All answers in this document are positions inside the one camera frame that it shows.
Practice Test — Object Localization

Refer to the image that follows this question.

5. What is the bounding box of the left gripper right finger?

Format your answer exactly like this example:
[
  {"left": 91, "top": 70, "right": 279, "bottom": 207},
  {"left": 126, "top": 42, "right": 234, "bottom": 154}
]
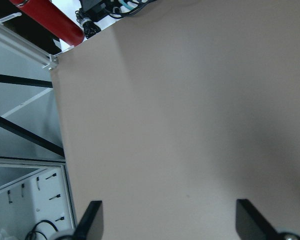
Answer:
[{"left": 235, "top": 199, "right": 280, "bottom": 240}]

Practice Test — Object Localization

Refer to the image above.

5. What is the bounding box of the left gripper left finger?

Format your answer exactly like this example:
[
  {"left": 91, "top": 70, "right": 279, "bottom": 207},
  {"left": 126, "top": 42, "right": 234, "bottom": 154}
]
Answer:
[{"left": 73, "top": 200, "right": 103, "bottom": 240}]

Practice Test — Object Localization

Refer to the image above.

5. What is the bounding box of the black power adapter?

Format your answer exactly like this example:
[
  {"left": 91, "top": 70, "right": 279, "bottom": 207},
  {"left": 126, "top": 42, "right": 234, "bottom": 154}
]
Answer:
[{"left": 80, "top": 0, "right": 108, "bottom": 22}]

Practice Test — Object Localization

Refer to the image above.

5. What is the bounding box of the red cylinder bottle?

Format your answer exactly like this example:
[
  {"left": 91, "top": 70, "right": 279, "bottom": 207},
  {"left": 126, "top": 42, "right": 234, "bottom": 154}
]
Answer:
[{"left": 10, "top": 0, "right": 85, "bottom": 46}]

